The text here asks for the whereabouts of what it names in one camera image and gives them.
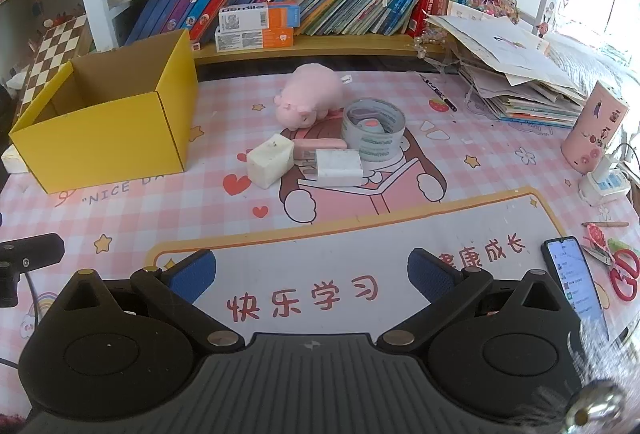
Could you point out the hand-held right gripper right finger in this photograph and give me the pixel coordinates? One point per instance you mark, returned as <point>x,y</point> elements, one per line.
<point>429,271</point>

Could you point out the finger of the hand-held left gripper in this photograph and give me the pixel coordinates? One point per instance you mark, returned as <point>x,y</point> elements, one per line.
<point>35,250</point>

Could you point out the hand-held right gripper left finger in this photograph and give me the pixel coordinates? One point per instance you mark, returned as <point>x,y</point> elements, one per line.
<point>192,271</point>

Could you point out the white foam cube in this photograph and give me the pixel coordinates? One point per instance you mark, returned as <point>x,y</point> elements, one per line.
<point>270,163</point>

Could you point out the yellow cardboard box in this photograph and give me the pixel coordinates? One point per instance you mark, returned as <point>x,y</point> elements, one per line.
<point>100,133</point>

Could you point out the clear tape roll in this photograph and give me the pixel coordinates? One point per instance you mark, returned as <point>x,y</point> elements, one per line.
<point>372,147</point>

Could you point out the pink tube case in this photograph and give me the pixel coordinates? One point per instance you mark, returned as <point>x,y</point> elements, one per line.
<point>320,144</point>

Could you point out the pink printed desk mat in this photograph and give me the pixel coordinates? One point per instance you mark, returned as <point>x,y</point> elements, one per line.
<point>150,214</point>

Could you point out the white power adapter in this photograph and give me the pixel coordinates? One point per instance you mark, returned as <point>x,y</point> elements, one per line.
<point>336,166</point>

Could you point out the black smartphone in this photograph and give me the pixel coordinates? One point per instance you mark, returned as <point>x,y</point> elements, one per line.
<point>575,284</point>

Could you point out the grey gadget with orange button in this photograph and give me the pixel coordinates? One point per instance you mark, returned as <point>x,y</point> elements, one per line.
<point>370,119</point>

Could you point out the black pen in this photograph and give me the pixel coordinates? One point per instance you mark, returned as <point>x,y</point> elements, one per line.
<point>439,92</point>

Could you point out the wooden pencil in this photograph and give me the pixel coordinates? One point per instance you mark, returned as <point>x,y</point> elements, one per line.
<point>607,224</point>

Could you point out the brown and cream checkerboard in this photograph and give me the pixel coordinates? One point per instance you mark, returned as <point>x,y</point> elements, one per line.
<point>50,58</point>

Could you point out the white power strip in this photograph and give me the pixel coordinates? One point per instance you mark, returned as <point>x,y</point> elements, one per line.
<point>607,191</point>

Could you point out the red scissors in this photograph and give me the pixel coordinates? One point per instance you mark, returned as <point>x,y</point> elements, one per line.
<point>625,274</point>

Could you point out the white plug charger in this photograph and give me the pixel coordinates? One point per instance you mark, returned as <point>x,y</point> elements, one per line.
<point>606,168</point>

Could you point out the pink plush pig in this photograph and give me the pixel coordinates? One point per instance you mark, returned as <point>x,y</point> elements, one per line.
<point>310,93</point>

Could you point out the silver bell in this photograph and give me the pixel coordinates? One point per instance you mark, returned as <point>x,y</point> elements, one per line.
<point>597,406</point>

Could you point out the stack of papers and booklets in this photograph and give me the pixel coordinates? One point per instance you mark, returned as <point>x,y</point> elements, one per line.
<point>520,73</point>

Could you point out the pink cylindrical cup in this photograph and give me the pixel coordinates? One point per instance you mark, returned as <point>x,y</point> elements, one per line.
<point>595,128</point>

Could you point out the white quilted blanket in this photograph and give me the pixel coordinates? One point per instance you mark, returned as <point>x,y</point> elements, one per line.
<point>600,58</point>

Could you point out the colourful bead bunch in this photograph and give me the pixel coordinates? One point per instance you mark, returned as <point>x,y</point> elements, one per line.
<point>495,6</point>

